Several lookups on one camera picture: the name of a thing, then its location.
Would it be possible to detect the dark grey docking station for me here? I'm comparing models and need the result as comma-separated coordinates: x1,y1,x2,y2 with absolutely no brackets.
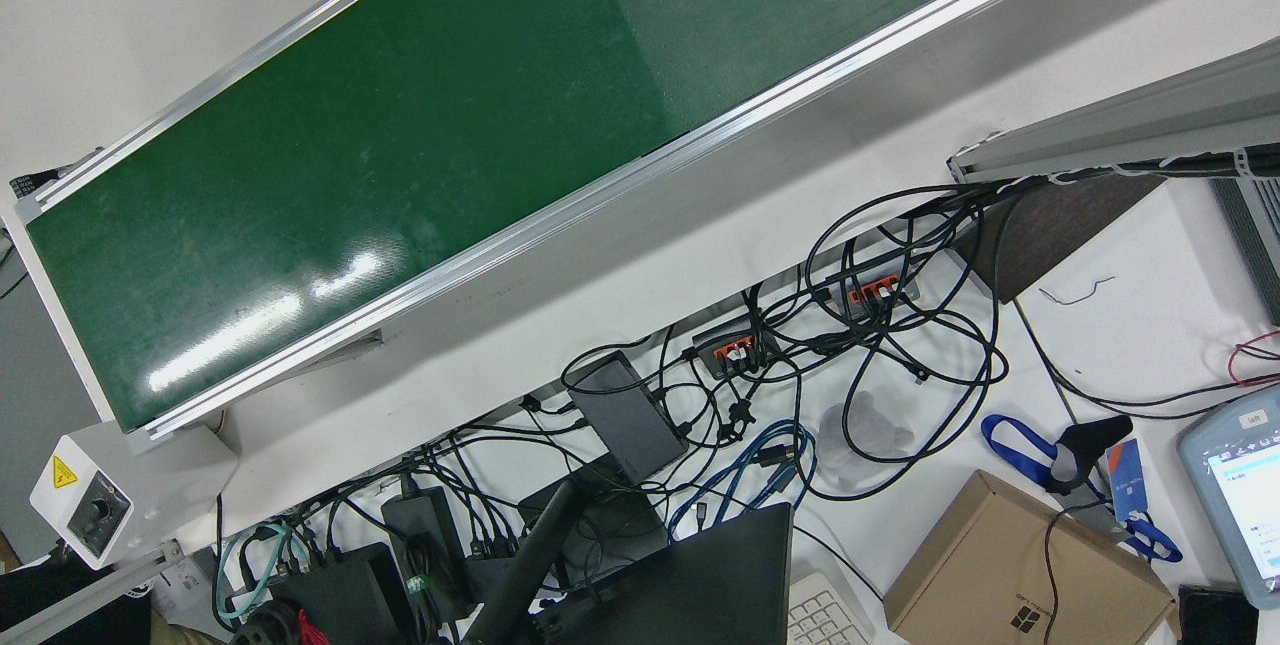
566,350,692,487

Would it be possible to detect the green conveyor belt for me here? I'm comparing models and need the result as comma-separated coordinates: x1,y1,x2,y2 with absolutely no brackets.
0,0,1146,456

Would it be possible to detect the clear plastic bag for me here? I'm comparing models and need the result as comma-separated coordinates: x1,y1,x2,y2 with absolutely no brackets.
817,389,917,497

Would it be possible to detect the black monitor back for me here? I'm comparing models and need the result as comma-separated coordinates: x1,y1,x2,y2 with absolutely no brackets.
543,501,797,645

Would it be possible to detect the black power adapter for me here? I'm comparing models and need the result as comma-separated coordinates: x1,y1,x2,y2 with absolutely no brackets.
380,486,472,618

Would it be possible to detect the white keyboard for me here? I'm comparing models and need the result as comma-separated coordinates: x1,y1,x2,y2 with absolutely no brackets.
786,571,877,645

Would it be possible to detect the dark brown board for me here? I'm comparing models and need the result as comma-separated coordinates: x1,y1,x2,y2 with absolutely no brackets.
954,174,1167,305

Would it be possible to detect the black box device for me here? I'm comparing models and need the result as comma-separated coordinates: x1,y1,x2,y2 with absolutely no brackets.
268,542,417,645

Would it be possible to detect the brown cardboard box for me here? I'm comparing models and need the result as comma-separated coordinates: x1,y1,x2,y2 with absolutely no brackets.
883,469,1177,645

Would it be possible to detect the black handheld holder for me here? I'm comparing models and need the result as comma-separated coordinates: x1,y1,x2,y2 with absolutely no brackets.
1044,412,1135,497

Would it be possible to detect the black round part red-tagged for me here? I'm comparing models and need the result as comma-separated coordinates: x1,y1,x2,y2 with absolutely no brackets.
231,599,332,645

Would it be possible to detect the small blue card box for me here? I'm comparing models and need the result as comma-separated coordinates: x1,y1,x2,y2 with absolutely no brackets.
1107,437,1150,527

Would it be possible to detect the white conveyor control box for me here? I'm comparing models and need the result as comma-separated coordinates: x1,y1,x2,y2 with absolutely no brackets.
29,421,240,572

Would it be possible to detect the aluminium profile beam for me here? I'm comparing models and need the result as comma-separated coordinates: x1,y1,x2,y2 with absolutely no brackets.
947,35,1280,187

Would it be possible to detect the grey ribbed device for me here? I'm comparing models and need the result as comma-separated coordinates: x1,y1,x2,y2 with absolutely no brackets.
1208,175,1280,327

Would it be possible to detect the grey teach pendant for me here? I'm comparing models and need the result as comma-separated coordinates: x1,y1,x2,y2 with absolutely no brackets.
1177,384,1280,612

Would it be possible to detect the small black device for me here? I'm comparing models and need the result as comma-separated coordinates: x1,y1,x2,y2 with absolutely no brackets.
1177,584,1260,645

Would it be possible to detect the black orange-switch power strip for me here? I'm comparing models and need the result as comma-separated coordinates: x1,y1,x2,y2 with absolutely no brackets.
808,249,922,313
691,319,767,378

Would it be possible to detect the blue cable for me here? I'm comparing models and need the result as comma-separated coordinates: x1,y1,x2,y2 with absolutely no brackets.
667,421,820,542

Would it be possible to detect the long black cable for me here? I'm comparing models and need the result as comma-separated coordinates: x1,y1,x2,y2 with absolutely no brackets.
1014,299,1280,422
804,182,1012,503

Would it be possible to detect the blue lanyard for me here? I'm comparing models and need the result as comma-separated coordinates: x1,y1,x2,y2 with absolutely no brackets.
979,412,1184,564

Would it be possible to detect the thin grey wire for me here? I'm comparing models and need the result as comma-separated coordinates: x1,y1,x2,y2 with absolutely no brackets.
1039,274,1117,308

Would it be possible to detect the teal cable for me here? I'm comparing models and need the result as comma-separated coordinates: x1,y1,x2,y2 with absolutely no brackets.
214,519,323,623

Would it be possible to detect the red cable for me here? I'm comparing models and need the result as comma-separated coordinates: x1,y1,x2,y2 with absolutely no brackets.
1227,329,1280,388

